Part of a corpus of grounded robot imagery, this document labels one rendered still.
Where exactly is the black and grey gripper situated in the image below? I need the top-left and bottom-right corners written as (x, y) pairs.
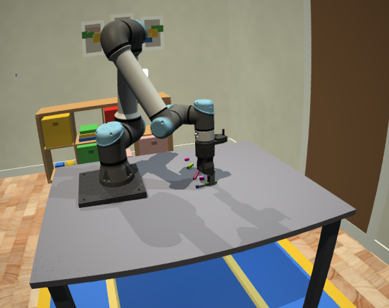
top-left (194, 129), bottom-right (227, 185)

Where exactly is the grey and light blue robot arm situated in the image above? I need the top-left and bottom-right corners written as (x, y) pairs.
top-left (96, 19), bottom-right (214, 187)

